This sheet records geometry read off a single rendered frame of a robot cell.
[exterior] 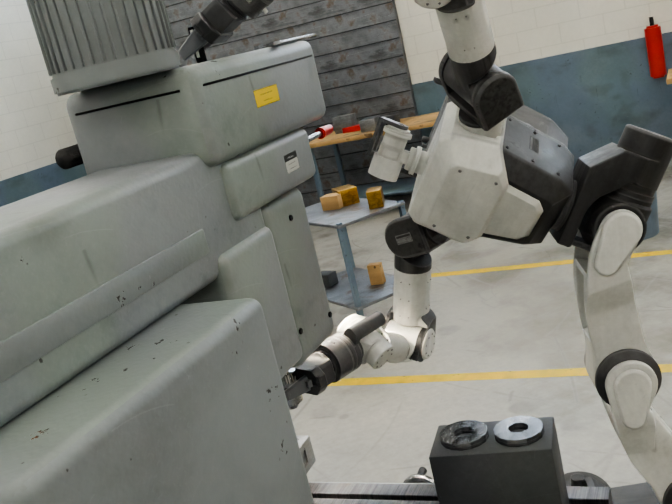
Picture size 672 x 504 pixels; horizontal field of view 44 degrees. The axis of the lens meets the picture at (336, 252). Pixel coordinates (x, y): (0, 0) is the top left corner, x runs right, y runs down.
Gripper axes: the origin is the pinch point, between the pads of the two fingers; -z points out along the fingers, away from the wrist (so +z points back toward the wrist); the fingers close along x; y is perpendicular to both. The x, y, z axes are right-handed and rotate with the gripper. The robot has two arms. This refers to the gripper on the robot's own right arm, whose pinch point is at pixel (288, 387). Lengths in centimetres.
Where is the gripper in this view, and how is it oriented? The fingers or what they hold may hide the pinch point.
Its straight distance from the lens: 170.6
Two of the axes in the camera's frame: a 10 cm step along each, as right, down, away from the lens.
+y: 2.4, 9.4, 2.5
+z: 6.9, -3.5, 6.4
